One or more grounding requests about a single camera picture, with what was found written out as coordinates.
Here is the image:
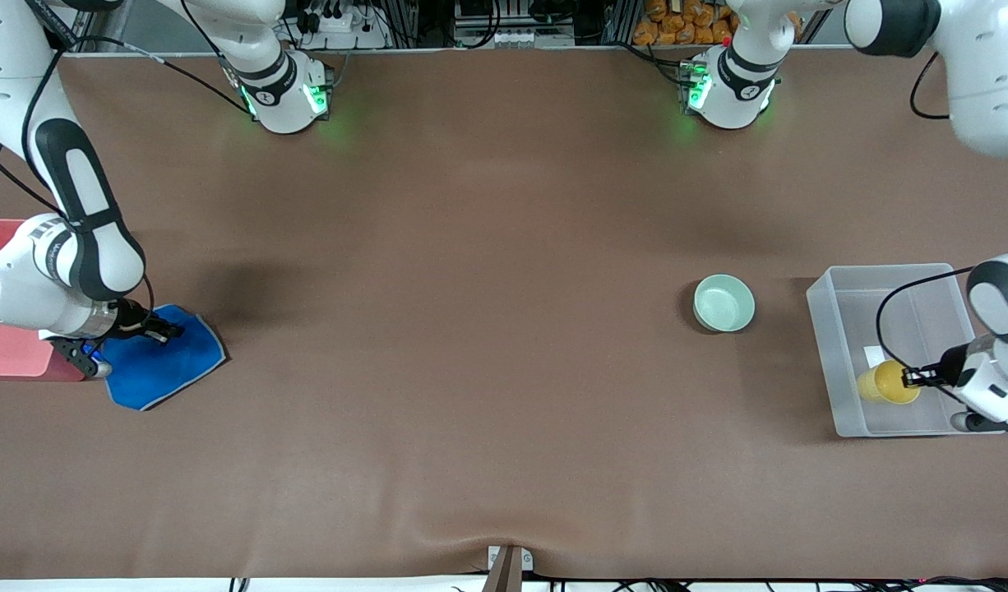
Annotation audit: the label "metal table clamp bracket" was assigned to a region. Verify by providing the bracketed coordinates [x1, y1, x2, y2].
[488, 544, 534, 592]

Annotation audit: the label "blue microfibre cloth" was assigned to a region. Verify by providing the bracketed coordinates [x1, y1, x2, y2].
[99, 304, 228, 412]

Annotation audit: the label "clear plastic bin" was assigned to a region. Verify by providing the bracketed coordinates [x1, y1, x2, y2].
[807, 263, 1006, 438]

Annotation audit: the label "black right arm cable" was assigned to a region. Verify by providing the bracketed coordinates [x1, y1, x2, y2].
[0, 0, 254, 215]

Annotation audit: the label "yellow cup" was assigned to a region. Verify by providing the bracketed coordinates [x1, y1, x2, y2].
[858, 360, 922, 405]

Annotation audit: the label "pink plastic box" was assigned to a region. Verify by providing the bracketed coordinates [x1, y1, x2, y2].
[0, 219, 87, 382]

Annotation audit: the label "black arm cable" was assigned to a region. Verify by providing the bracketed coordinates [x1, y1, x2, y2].
[876, 265, 978, 404]
[0, 0, 254, 215]

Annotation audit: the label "black equipment rack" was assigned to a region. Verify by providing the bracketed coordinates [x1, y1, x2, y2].
[453, 0, 583, 48]

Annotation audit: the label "mint green bowl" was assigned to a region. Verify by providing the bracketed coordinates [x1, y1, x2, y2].
[693, 275, 756, 333]

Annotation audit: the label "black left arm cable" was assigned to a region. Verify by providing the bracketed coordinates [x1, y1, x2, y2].
[876, 265, 978, 404]

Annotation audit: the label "white power strip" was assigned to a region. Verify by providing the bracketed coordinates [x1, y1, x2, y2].
[294, 8, 390, 50]

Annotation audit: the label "orange snack bags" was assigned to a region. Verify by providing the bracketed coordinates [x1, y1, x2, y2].
[633, 0, 801, 46]

